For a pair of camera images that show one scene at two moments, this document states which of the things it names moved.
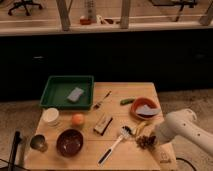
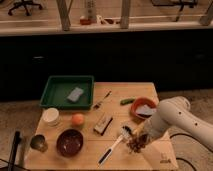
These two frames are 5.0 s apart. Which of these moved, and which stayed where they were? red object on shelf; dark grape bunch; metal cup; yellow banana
Moved: dark grape bunch
Stayed: red object on shelf; yellow banana; metal cup
